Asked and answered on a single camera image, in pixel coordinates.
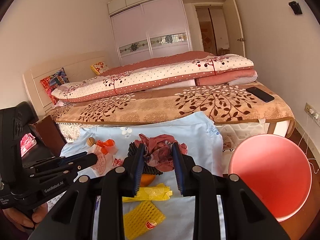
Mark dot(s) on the small brown walnut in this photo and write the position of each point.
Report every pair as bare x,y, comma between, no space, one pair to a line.
91,141

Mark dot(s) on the orange peel piece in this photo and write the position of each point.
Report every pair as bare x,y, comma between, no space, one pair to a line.
146,179

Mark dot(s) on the yellow red patterned pillow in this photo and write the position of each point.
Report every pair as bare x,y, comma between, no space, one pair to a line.
99,68

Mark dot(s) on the white room door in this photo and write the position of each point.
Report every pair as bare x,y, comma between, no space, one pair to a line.
234,28

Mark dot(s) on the white orange plastic bag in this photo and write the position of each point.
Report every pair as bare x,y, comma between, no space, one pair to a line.
105,152

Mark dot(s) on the yellow plastic bag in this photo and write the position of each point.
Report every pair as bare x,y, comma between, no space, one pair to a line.
159,192

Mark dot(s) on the light blue floral cloth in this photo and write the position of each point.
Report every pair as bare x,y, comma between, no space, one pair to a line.
204,143

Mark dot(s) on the black wall mounted device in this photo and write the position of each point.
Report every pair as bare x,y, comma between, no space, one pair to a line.
295,8

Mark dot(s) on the pink item beside nightstand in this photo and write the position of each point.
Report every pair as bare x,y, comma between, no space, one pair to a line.
28,141

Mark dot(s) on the pink plastic trash bucket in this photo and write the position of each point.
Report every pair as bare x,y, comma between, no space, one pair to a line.
276,170

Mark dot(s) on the beige bed headboard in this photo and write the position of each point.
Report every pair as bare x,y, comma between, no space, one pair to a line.
38,79

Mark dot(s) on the yellow foam fruit net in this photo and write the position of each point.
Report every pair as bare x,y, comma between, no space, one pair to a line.
143,218

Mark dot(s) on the wall power socket strip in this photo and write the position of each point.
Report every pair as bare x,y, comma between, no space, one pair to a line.
314,115

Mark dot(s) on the colourful patchwork pillow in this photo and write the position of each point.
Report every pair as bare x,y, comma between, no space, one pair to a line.
53,81

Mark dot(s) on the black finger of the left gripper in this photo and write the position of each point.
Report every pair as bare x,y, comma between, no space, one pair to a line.
82,163
53,162

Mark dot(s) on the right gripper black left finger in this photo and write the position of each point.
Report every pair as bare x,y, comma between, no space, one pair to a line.
122,181

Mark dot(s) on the black smartphone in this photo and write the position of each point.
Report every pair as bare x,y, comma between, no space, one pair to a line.
262,95

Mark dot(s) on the red white dotted quilt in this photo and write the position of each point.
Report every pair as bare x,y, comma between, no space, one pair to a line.
150,74

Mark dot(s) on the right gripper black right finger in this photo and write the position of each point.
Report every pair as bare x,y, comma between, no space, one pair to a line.
196,181

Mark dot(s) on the clear red snack wrapper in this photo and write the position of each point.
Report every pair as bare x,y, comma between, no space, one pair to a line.
117,162

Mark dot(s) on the red patterned wrapper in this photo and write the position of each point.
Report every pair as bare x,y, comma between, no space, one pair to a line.
158,151

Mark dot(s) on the pink folded blanket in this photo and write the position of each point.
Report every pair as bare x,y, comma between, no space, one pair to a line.
225,77

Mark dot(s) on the white sliding door wardrobe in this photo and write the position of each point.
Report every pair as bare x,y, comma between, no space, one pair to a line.
152,28

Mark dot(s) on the dark wooden nightstand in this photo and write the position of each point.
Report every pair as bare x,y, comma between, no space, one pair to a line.
47,131

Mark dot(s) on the person's left hand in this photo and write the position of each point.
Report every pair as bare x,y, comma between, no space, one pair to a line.
21,221

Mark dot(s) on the brown leaf pattern bedspread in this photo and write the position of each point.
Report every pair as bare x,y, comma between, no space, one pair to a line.
223,104

